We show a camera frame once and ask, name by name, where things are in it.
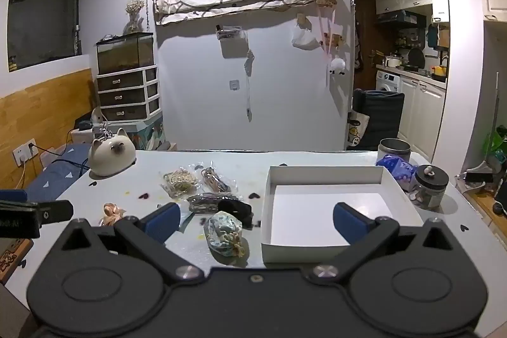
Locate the glass fish tank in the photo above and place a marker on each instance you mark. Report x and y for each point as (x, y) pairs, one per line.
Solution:
(124, 53)

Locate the white wall socket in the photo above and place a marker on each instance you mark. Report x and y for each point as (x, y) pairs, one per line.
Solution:
(24, 152)

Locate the black padded bag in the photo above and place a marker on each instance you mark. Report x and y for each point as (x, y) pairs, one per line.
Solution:
(380, 120)

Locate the white cardboard box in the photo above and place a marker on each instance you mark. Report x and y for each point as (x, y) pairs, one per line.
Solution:
(317, 203)

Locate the green plant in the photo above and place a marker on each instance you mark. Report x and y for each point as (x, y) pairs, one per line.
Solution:
(497, 146)

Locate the colourful printed box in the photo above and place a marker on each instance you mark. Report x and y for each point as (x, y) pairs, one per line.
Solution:
(152, 134)

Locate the blue purple soft packet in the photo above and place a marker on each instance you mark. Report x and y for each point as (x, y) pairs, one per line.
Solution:
(398, 169)

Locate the clear bag of rubber bands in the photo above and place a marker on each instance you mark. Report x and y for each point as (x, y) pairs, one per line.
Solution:
(180, 181)

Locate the white cooking pot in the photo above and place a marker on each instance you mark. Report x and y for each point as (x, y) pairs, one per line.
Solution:
(393, 62)

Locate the glass jar with black lid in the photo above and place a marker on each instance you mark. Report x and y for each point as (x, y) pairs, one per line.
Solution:
(429, 185)

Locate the white drawer cabinet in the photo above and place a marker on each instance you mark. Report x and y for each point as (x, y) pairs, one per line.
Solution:
(126, 92)

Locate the blue patterned cloth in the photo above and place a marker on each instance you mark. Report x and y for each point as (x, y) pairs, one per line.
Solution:
(59, 171)

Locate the white plush toy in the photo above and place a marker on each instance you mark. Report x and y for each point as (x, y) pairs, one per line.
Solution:
(338, 65)

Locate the white ceramic cat figure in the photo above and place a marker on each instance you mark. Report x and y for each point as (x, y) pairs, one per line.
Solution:
(109, 156)

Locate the grey metal tin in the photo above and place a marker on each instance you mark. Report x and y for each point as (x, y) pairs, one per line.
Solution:
(393, 150)

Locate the dark knitted scrunchie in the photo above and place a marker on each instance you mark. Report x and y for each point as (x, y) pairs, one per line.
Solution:
(206, 202)

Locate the clear wall shelf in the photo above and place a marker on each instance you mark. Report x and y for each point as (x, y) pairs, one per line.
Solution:
(229, 33)

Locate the white lower kitchen cabinet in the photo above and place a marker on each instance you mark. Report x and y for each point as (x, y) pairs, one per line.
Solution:
(420, 112)

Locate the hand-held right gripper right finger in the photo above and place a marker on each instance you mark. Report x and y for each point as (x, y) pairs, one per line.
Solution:
(348, 220)

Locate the black fabric hair band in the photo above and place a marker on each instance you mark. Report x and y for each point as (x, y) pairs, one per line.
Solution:
(237, 210)

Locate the printed wooden board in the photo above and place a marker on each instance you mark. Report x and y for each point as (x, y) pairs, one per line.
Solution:
(12, 257)

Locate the black range hood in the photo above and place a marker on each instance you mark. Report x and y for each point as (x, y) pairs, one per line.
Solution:
(400, 17)

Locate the white washing machine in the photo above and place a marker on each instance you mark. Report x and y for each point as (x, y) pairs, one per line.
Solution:
(388, 81)

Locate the cartoon tote bag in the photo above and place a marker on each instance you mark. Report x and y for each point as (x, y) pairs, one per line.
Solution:
(357, 130)

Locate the yellow kettle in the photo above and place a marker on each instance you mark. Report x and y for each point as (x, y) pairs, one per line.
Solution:
(439, 73)

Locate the vase of dried flowers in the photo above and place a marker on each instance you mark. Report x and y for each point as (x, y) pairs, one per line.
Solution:
(134, 15)

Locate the white hanging bag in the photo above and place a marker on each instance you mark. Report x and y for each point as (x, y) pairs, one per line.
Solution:
(305, 39)

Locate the square wall hook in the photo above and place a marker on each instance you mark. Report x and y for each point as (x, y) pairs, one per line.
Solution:
(234, 85)

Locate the floral fabric scrunchie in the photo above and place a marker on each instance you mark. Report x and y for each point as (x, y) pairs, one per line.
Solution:
(223, 233)

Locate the pink ribbon bow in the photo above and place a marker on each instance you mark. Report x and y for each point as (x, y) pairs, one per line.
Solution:
(111, 214)

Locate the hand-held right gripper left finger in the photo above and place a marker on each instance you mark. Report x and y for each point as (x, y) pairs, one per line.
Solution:
(162, 222)

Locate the black frying pan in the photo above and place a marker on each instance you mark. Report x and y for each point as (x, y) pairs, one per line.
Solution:
(416, 59)

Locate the dark window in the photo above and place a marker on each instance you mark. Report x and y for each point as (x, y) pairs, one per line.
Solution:
(43, 5)

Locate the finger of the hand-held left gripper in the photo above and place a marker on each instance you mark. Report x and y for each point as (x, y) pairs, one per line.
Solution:
(55, 212)

